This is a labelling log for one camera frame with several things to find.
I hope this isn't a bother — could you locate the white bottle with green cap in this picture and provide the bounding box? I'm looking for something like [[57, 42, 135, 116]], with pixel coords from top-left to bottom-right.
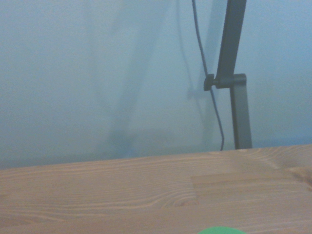
[[196, 226, 247, 234]]

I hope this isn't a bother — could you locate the long black cable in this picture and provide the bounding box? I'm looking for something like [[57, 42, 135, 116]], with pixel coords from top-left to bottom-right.
[[191, 0, 225, 151]]

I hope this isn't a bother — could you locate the black camera stand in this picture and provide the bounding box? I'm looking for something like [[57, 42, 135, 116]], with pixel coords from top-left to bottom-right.
[[203, 0, 253, 150]]

